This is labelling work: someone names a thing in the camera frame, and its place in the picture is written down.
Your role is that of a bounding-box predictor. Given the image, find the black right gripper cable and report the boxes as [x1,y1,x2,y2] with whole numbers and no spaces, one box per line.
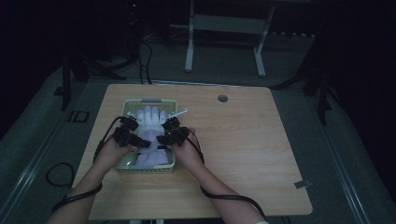
[186,127,269,223]

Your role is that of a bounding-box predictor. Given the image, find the person's left hand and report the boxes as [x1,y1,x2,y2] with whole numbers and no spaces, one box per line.
[96,137,137,175]

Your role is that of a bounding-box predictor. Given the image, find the black cables on floor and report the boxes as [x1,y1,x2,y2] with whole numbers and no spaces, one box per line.
[135,39,154,85]

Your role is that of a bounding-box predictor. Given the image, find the white metal desk frame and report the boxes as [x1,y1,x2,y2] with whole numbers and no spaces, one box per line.
[184,0,276,78]

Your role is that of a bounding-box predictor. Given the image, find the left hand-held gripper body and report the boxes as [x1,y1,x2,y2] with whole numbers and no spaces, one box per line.
[112,111,138,148]

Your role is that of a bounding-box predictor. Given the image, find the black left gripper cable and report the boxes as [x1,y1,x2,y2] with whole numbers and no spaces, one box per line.
[50,115,123,215]

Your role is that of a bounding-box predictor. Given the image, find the grey floor rail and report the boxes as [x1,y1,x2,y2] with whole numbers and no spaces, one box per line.
[0,122,64,224]
[318,124,373,224]

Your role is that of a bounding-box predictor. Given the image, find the black looped floor cable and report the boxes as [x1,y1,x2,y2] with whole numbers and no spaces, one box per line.
[45,161,77,189]

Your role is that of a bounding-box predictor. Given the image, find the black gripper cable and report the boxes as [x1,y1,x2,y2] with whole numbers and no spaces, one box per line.
[186,127,269,223]
[50,115,123,215]

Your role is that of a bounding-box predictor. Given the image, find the white and lilac glove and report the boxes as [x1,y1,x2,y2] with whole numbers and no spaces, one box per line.
[134,105,171,167]

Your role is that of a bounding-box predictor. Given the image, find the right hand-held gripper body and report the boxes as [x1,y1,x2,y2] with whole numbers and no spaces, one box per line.
[165,107,191,147]

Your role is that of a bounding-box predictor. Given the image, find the pale green plastic basket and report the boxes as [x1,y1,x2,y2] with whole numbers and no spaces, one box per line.
[113,98,178,175]

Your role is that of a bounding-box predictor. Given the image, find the black tripod stand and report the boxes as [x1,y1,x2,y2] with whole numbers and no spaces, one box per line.
[53,50,127,112]
[270,60,339,126]

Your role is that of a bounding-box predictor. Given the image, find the dark tower with red light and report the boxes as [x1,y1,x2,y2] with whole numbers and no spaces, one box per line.
[128,0,142,63]

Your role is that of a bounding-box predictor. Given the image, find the person's right hand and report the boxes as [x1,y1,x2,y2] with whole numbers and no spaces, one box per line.
[170,128,205,171]

